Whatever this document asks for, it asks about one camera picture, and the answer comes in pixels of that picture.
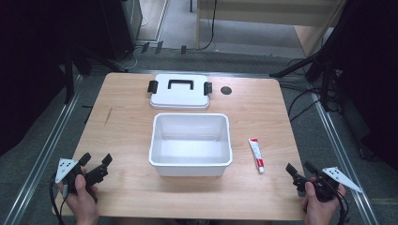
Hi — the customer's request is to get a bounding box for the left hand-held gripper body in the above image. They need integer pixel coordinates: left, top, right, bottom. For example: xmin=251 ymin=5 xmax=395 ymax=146
xmin=54 ymin=157 xmax=109 ymax=201

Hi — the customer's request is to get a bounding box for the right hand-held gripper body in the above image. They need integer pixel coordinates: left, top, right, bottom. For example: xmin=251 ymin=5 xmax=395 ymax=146
xmin=293 ymin=166 xmax=364 ymax=203

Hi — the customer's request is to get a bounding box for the person's right hand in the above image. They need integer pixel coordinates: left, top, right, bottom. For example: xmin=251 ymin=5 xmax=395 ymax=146
xmin=300 ymin=181 xmax=347 ymax=225

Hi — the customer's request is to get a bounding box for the person's left hand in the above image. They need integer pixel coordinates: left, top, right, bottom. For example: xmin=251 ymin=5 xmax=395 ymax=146
xmin=56 ymin=173 xmax=100 ymax=225

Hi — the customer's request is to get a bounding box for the red and white tube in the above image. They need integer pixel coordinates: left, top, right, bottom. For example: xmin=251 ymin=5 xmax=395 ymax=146
xmin=248 ymin=137 xmax=266 ymax=174

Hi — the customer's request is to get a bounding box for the black metal stand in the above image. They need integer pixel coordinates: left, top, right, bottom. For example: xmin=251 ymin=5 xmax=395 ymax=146
xmin=63 ymin=43 xmax=76 ymax=105

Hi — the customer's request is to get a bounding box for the white plastic storage box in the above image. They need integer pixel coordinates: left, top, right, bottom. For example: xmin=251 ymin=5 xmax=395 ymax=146
xmin=148 ymin=112 xmax=234 ymax=178

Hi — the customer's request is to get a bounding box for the dark curtain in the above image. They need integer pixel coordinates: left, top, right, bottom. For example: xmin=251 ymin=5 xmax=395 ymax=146
xmin=331 ymin=0 xmax=398 ymax=172
xmin=0 ymin=0 xmax=109 ymax=158

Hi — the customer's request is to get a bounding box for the black tripod stand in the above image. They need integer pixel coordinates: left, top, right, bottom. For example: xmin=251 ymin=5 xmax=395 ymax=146
xmin=269 ymin=18 xmax=348 ymax=113

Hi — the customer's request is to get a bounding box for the black computer tower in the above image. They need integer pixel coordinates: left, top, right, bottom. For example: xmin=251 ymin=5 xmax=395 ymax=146
xmin=99 ymin=0 xmax=144 ymax=62

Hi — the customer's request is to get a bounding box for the light wooden bench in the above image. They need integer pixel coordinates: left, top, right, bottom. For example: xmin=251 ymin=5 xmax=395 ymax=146
xmin=195 ymin=0 xmax=348 ymax=58

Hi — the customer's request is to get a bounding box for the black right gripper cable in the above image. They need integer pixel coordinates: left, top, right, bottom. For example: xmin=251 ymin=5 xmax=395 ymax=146
xmin=335 ymin=187 xmax=350 ymax=225

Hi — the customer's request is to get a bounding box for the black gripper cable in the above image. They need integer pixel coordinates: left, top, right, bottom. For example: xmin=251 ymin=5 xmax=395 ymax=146
xmin=335 ymin=187 xmax=350 ymax=225
xmin=49 ymin=173 xmax=69 ymax=225

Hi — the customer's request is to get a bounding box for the metal floor rail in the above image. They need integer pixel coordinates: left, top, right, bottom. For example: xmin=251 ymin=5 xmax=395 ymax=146
xmin=308 ymin=82 xmax=381 ymax=225
xmin=1 ymin=74 xmax=84 ymax=225

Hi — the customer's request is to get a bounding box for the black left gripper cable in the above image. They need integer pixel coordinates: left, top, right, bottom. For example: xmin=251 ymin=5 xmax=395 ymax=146
xmin=49 ymin=173 xmax=69 ymax=225

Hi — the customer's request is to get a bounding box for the black floor cable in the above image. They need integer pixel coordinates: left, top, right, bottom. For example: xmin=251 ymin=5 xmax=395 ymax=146
xmin=286 ymin=87 xmax=323 ymax=124

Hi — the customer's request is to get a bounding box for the white lid with black handle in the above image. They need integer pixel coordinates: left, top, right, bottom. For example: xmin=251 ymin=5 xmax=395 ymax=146
xmin=146 ymin=73 xmax=213 ymax=111

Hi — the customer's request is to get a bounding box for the white floor cable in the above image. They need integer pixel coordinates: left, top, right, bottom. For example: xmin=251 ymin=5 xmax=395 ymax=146
xmin=123 ymin=46 xmax=145 ymax=70

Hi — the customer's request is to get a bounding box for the black hanging cable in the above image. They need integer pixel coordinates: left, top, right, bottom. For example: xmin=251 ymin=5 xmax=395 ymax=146
xmin=200 ymin=0 xmax=219 ymax=52

